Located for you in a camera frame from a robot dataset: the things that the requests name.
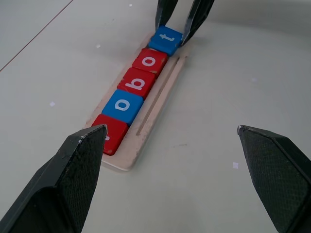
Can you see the blue letter tile o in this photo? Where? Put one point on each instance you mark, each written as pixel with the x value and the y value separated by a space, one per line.
pixel 122 106

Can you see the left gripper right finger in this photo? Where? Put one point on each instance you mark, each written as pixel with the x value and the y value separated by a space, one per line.
pixel 279 182

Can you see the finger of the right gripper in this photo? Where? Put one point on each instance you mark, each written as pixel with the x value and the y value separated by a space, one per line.
pixel 196 19
pixel 165 12

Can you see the red letter tile o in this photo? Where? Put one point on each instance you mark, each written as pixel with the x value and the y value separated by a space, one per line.
pixel 148 61

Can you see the red letter tile r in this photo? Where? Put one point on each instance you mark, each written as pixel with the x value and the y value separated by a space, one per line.
pixel 116 138

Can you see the wooden letter tray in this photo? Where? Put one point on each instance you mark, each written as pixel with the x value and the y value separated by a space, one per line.
pixel 132 148

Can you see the red letter tile b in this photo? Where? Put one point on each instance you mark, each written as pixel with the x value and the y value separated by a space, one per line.
pixel 136 83

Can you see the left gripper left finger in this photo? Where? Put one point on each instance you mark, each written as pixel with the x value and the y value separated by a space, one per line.
pixel 60 184

